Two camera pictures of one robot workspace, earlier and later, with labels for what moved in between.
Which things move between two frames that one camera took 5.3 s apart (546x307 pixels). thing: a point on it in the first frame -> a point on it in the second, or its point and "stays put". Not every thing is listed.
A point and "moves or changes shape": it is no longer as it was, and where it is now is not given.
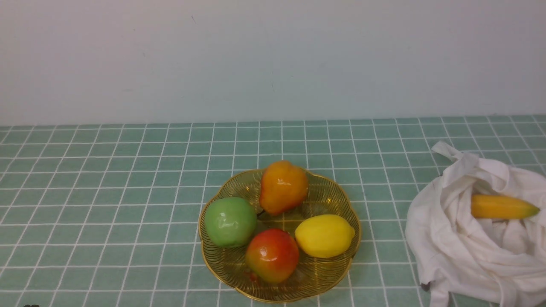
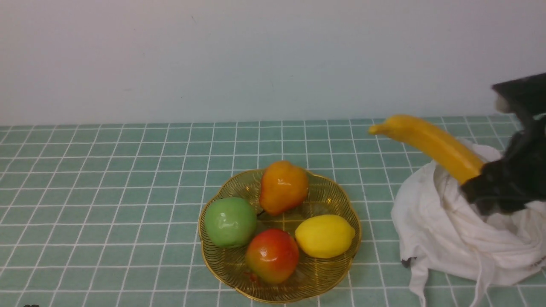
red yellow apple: x=272 y=256 stays put
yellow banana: x=499 y=207 moves or changes shape
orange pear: x=283 y=186 stays put
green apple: x=230 y=221 stays put
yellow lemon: x=324 y=236 stays put
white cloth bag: x=501 y=261 moves or changes shape
